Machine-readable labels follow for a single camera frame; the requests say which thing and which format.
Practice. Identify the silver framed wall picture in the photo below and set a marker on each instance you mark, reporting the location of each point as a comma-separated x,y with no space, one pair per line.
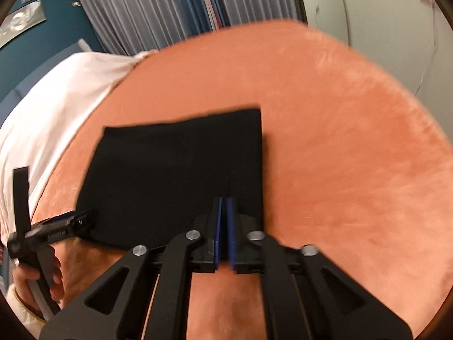
19,23

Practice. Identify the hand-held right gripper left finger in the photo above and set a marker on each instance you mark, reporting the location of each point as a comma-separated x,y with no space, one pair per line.
216,226

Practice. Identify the person's left hand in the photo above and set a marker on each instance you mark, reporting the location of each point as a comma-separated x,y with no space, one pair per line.
56,276

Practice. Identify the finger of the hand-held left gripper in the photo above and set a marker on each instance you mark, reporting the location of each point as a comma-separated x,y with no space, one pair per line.
83,221

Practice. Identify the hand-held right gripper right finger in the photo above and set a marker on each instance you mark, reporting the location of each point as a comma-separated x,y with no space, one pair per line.
231,226

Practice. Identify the black pants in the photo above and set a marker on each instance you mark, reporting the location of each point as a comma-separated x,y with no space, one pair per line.
177,156

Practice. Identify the white bed sheet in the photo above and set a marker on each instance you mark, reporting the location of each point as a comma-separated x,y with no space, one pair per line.
53,113

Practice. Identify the blue padded headboard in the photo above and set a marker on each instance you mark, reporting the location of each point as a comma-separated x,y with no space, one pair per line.
35,74

